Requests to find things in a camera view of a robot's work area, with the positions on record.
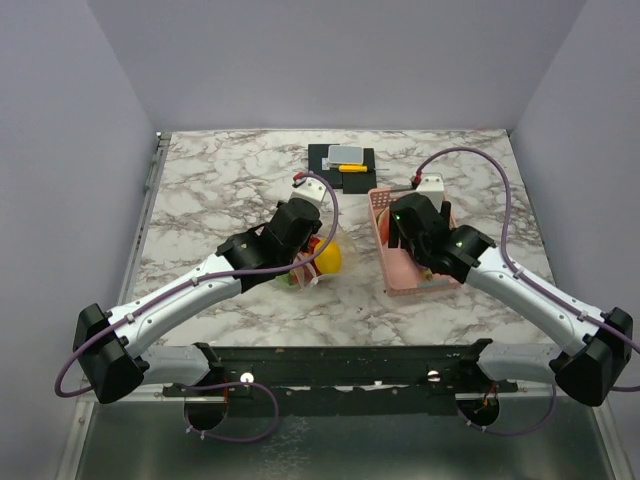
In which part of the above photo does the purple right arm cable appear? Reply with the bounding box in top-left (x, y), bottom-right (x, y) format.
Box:
top-left (417, 147), bottom-right (640, 436)

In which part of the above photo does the grey rectangular box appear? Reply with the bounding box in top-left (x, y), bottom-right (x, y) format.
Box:
top-left (327, 145), bottom-right (364, 165)

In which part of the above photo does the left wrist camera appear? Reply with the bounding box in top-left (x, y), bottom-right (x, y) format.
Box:
top-left (289, 172), bottom-right (330, 208)

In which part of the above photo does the yellow toy lemon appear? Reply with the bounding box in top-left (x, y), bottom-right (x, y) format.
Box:
top-left (313, 240), bottom-right (342, 275)

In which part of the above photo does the pink perforated plastic basket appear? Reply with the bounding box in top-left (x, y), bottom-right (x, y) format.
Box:
top-left (368, 187), bottom-right (459, 297)

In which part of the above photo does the clear polka dot zip bag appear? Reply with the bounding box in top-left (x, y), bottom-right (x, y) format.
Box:
top-left (271, 212), bottom-right (360, 291)

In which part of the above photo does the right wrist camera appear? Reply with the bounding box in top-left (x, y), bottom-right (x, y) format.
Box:
top-left (410, 173), bottom-right (445, 212)

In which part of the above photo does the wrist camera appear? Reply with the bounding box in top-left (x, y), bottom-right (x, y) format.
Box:
top-left (289, 172), bottom-right (330, 208)
top-left (410, 173), bottom-right (445, 212)

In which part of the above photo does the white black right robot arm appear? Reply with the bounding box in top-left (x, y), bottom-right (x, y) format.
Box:
top-left (389, 193), bottom-right (633, 407)

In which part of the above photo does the black metal front rail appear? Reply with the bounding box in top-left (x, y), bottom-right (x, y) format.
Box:
top-left (99, 344), bottom-right (551, 419)

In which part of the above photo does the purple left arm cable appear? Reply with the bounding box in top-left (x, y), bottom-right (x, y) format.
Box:
top-left (53, 172), bottom-right (341, 444)

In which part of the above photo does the yellow handled screwdriver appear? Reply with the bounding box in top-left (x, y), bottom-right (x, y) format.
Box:
top-left (338, 164), bottom-right (388, 174)

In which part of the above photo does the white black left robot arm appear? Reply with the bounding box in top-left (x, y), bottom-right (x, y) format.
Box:
top-left (73, 197), bottom-right (322, 404)

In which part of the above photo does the red toy watermelon slice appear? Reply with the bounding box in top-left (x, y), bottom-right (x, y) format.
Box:
top-left (376, 208), bottom-right (390, 245)

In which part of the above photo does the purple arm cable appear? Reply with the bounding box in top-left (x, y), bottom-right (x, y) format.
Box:
top-left (417, 147), bottom-right (640, 436)
top-left (53, 172), bottom-right (341, 444)

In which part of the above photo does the red toy strawberry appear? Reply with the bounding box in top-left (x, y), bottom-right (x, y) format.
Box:
top-left (308, 236), bottom-right (322, 254)

